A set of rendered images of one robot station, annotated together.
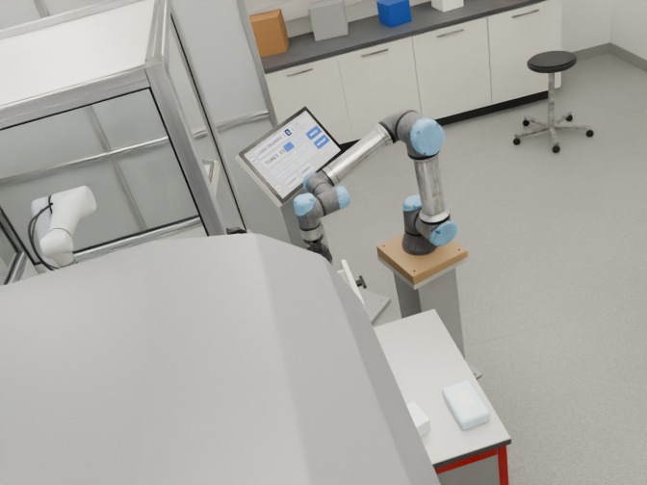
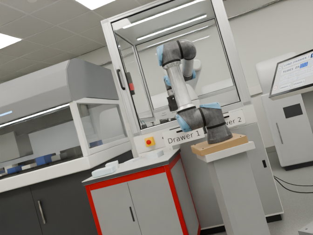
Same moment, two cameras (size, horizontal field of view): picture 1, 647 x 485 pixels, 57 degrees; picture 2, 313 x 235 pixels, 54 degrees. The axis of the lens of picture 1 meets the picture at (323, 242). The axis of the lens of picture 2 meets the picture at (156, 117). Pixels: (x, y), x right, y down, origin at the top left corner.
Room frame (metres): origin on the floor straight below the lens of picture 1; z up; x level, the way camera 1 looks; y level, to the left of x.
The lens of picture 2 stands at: (2.21, -2.23, 0.99)
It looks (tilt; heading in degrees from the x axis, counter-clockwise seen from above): 2 degrees up; 106
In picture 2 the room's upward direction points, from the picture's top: 16 degrees counter-clockwise
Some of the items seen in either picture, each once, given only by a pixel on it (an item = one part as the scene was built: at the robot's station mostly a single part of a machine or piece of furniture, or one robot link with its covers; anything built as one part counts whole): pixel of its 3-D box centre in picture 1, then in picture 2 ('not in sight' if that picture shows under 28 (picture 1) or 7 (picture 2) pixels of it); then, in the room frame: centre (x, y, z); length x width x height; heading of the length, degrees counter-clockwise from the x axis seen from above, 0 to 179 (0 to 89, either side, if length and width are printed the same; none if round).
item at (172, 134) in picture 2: (354, 291); (183, 134); (1.75, -0.07, 0.87); 0.29 x 0.02 x 0.11; 4
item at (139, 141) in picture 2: not in sight; (197, 126); (1.74, 0.74, 0.87); 1.02 x 0.95 x 0.14; 4
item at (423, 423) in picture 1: (405, 425); (112, 165); (1.17, -0.10, 0.79); 0.13 x 0.09 x 0.05; 110
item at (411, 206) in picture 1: (418, 213); (211, 113); (2.02, -0.41, 0.97); 0.13 x 0.12 x 0.14; 17
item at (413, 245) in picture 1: (419, 235); (218, 132); (2.03, -0.40, 0.85); 0.15 x 0.15 x 0.10
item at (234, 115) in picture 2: not in sight; (225, 120); (2.05, 0.27, 0.87); 0.29 x 0.02 x 0.11; 4
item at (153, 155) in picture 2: not in sight; (155, 155); (1.50, -0.04, 0.78); 0.12 x 0.08 x 0.04; 83
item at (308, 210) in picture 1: (307, 211); (169, 82); (1.74, 0.03, 1.27); 0.09 x 0.08 x 0.11; 107
